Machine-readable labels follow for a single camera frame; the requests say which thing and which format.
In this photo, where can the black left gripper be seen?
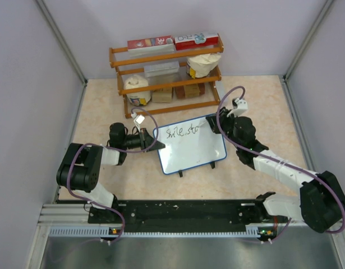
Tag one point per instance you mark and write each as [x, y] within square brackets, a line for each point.
[146, 139]

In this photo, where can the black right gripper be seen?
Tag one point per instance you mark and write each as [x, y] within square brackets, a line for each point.
[222, 117]

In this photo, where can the blue framed whiteboard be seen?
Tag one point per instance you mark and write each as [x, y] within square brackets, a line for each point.
[187, 145]

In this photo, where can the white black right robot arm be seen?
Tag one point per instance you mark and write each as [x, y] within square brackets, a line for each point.
[319, 201]

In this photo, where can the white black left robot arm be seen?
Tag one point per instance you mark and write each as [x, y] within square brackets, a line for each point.
[80, 169]

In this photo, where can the metal whiteboard stand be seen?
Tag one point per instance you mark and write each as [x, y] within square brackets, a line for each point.
[211, 164]

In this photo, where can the grey block beside rack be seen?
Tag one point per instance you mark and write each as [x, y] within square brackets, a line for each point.
[221, 92]

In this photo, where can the brown sponge stack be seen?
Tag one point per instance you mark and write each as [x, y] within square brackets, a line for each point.
[189, 91]

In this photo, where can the beige sponge stack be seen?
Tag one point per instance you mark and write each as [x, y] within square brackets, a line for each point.
[163, 95]

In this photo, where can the cream bag upper shelf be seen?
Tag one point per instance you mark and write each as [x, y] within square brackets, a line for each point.
[200, 66]

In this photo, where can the silver metal box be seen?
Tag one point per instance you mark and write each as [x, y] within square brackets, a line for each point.
[161, 69]

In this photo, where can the red white wrap box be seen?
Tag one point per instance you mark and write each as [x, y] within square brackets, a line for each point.
[197, 40]

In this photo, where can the orange wooden shelf rack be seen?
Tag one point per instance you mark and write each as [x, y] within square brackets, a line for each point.
[210, 98]

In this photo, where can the red foil wrap box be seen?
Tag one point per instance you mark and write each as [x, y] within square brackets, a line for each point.
[149, 46]

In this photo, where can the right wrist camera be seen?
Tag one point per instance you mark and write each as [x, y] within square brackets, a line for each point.
[239, 106]

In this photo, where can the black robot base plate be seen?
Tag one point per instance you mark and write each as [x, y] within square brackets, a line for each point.
[179, 216]

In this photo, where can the grey slotted cable duct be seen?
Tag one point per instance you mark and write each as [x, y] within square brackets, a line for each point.
[107, 232]

